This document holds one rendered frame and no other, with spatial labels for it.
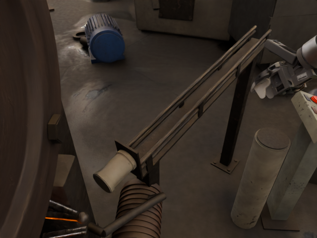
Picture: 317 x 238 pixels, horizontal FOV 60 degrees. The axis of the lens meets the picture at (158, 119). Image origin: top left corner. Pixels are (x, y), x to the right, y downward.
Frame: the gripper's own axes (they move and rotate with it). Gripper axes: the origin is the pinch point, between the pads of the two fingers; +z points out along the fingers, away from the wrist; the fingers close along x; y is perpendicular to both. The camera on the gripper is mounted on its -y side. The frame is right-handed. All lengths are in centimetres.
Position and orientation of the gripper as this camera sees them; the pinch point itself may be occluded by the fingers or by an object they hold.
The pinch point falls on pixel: (254, 87)
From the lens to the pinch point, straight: 92.2
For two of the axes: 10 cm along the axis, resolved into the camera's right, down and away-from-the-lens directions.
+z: -4.0, 3.8, 8.3
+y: 2.1, 9.2, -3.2
